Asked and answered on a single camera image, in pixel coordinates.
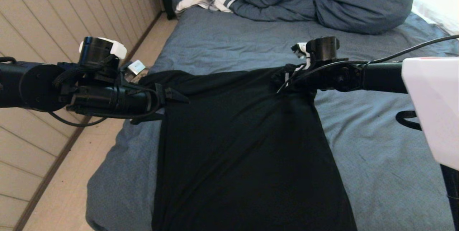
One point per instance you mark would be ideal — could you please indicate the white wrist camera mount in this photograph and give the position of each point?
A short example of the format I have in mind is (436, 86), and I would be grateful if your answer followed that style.
(118, 48)
(303, 50)

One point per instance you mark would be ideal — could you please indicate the white pillow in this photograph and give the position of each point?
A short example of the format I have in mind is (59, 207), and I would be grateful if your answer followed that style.
(439, 12)

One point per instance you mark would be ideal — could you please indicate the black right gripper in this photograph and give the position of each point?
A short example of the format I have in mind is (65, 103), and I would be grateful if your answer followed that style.
(304, 78)

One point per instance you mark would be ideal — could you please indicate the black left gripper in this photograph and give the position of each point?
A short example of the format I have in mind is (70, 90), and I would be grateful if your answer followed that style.
(107, 100)

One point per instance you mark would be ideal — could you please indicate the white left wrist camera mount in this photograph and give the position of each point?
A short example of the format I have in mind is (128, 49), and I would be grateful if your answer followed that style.
(118, 48)

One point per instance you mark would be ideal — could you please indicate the black moon print T-shirt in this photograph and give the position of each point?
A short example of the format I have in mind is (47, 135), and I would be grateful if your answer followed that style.
(244, 152)

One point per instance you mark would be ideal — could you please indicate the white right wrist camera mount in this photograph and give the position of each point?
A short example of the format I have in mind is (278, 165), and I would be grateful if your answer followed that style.
(303, 50)

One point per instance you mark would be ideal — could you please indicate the blue bed sheet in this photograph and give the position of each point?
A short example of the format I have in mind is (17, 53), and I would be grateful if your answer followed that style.
(233, 44)

